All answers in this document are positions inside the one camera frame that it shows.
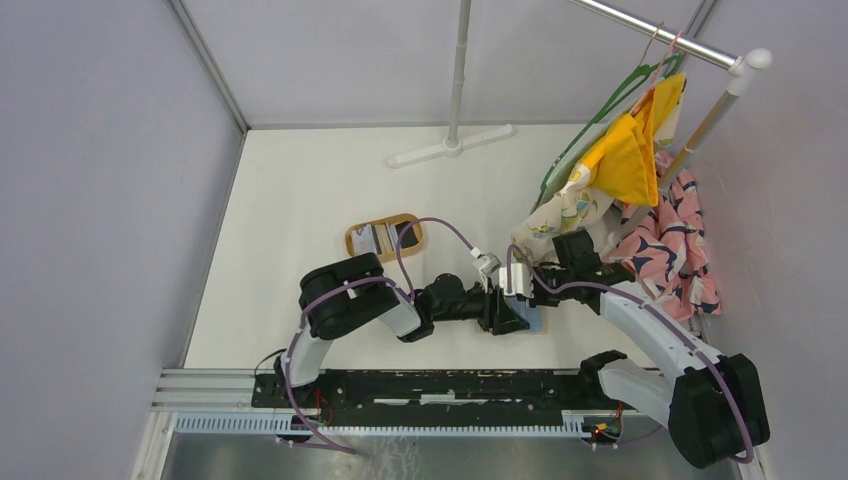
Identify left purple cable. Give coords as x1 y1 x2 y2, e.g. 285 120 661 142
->
283 216 482 458

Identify white clothes rack stand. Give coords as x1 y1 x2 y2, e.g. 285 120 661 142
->
385 0 516 169

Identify pink patterned garment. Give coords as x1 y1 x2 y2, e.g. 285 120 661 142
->
604 169 721 322

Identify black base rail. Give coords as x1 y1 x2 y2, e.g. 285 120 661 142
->
251 369 634 427

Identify yellow garment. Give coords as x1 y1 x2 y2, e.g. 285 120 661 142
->
578 73 686 207

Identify white printed garment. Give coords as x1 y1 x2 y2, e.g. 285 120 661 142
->
511 99 683 261

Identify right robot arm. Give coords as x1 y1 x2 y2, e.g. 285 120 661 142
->
499 231 771 468

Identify purple cable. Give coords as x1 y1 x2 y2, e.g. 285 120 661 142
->
283 216 482 458
506 243 757 465

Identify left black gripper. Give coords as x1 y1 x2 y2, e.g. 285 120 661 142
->
433 276 530 336

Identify light blue card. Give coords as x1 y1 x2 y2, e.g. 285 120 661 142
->
514 303 544 333

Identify wooden rack pole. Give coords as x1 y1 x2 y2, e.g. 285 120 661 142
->
601 91 738 257

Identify pink clothes hanger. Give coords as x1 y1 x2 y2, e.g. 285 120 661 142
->
629 30 683 116

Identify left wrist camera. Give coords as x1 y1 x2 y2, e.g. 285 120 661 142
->
470 247 502 285

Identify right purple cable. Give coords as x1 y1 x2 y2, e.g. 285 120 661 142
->
506 243 757 465

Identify white slotted cable duct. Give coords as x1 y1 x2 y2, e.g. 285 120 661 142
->
173 413 591 439

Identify wooden card tray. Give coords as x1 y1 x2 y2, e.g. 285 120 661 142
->
477 304 545 336

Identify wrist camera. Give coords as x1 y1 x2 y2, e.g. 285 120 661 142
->
470 247 502 285
498 262 533 299

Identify metal hanging rod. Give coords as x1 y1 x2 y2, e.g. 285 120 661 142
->
571 0 773 78

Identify cards in holder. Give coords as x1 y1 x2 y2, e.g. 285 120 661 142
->
347 221 420 256

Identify tan oval card holder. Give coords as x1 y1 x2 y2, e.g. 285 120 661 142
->
344 213 425 262

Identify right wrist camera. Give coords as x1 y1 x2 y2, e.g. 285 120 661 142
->
498 262 533 299

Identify green clothes hanger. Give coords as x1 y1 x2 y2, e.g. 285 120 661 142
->
530 53 683 212

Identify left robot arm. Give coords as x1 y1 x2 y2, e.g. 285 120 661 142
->
273 253 535 408

